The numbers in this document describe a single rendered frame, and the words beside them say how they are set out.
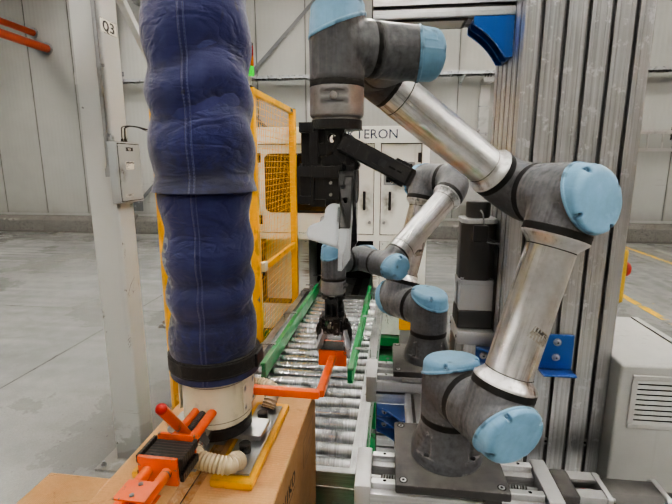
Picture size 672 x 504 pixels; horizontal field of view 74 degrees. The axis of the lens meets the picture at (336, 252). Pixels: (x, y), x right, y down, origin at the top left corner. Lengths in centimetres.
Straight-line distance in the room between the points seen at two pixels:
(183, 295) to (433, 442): 62
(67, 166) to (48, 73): 216
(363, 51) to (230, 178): 47
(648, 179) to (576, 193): 1077
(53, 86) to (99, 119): 1053
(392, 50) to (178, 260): 64
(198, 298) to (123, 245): 152
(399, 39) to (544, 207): 37
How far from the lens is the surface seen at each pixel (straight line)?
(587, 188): 82
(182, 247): 103
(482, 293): 117
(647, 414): 125
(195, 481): 120
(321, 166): 61
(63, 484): 203
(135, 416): 285
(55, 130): 1299
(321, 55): 63
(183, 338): 109
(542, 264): 83
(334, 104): 61
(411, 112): 81
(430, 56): 68
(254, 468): 117
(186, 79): 99
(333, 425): 210
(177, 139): 99
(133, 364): 270
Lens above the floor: 166
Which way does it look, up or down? 11 degrees down
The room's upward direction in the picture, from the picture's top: straight up
